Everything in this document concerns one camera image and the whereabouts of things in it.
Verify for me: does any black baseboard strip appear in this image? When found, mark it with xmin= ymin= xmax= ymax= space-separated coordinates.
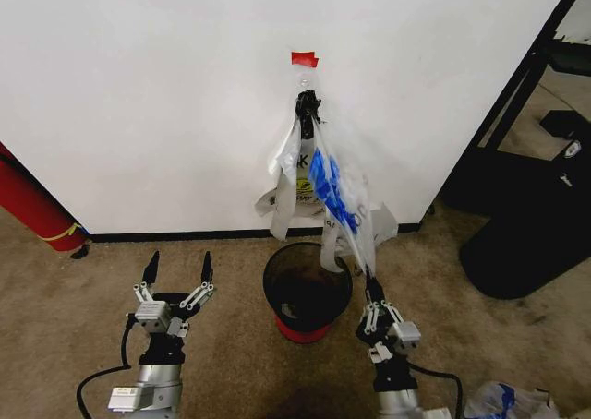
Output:
xmin=85 ymin=222 xmax=424 ymax=245

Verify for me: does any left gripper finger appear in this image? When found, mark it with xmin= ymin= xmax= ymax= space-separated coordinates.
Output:
xmin=178 ymin=250 xmax=219 ymax=311
xmin=131 ymin=250 xmax=162 ymax=305

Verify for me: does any red tape strip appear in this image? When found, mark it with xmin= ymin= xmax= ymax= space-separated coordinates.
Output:
xmin=290 ymin=50 xmax=321 ymax=69

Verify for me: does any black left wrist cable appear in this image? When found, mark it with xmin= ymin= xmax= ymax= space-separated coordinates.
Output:
xmin=76 ymin=312 xmax=140 ymax=419

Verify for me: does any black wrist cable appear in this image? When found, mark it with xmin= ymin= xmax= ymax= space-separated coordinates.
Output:
xmin=76 ymin=312 xmax=140 ymax=419
xmin=407 ymin=362 xmax=464 ymax=419

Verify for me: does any yellow strap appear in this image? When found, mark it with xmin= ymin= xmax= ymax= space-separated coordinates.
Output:
xmin=37 ymin=222 xmax=85 ymax=244

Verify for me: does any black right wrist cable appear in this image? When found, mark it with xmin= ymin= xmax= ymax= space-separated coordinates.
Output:
xmin=407 ymin=362 xmax=464 ymax=419

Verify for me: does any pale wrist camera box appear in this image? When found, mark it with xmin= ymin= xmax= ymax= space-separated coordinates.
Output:
xmin=132 ymin=300 xmax=171 ymax=334
xmin=390 ymin=320 xmax=423 ymax=354

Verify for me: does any black mesh trash bin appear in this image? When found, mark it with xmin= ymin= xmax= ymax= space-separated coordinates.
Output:
xmin=261 ymin=242 xmax=355 ymax=335

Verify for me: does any clear bag with blue print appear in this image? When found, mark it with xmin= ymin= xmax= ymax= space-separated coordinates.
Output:
xmin=308 ymin=131 xmax=378 ymax=280

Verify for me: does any crumpled bag with blue print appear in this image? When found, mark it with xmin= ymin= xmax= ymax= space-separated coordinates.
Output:
xmin=463 ymin=380 xmax=562 ymax=419

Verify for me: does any flat black box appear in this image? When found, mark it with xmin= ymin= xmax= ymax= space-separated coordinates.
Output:
xmin=537 ymin=109 xmax=591 ymax=139

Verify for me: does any black metal frame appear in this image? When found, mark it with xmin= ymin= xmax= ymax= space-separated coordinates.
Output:
xmin=440 ymin=0 xmax=591 ymax=217

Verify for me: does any red cylinder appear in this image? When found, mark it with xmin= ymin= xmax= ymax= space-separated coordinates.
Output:
xmin=0 ymin=140 xmax=89 ymax=254

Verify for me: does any black knotted plastic bag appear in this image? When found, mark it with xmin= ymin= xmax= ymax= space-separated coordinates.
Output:
xmin=294 ymin=90 xmax=327 ymax=139

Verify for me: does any clear wall hook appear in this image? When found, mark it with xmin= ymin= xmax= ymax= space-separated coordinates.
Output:
xmin=295 ymin=66 xmax=320 ymax=92

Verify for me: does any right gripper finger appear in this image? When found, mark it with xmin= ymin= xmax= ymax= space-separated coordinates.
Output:
xmin=370 ymin=275 xmax=404 ymax=331
xmin=361 ymin=274 xmax=378 ymax=339

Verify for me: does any white bag with yellow print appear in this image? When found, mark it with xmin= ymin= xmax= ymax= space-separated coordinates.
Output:
xmin=254 ymin=109 xmax=334 ymax=241

